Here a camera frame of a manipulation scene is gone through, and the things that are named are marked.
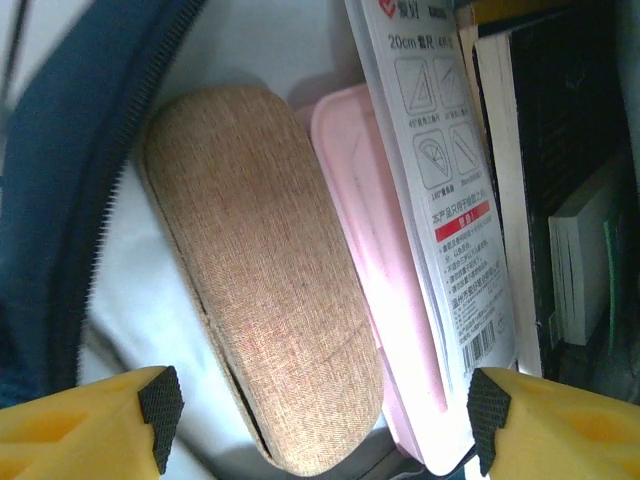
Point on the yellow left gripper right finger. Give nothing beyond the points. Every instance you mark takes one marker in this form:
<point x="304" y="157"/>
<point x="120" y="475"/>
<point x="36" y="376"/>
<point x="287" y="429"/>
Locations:
<point x="565" y="435"/>

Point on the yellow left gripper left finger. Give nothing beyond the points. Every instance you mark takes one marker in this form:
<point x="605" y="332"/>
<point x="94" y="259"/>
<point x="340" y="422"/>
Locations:
<point x="75" y="435"/>

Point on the navy blue backpack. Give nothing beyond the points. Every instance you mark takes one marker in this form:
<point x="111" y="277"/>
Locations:
<point x="60" y="150"/>

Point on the pink pencil case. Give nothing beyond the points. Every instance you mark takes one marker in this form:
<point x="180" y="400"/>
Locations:
<point x="370" y="210"/>

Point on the white ruler set package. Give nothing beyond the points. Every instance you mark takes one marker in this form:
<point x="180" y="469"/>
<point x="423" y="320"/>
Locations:
<point x="450" y="150"/>

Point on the black book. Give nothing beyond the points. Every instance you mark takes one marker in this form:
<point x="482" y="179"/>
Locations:
<point x="560" y="115"/>

